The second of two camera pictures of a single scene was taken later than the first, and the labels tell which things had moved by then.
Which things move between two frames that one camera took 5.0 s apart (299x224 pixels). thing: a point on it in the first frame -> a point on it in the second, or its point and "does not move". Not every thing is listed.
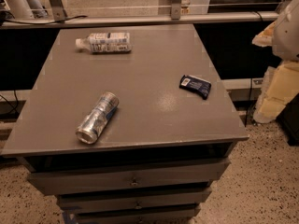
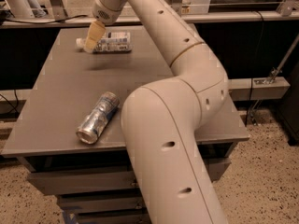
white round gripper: [287, 32] -> [105, 12]
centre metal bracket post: [176, 6] does not move
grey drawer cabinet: [127, 124] does not move
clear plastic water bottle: [104, 43] does not move
